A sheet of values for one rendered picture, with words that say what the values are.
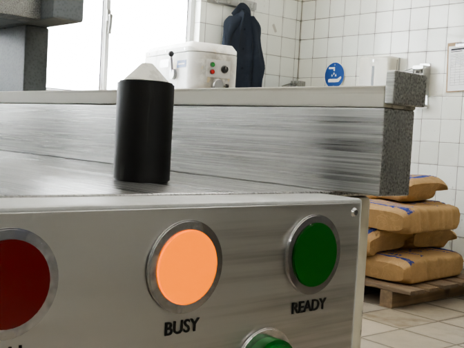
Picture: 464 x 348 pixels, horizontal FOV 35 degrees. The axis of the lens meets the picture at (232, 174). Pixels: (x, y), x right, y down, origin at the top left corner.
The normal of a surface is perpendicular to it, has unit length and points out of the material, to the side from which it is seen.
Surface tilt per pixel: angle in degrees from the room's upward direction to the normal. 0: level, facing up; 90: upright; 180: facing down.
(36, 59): 90
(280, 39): 90
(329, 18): 90
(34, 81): 90
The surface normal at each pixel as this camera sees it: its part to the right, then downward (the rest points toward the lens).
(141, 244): 0.66, 0.07
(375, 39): -0.76, -0.01
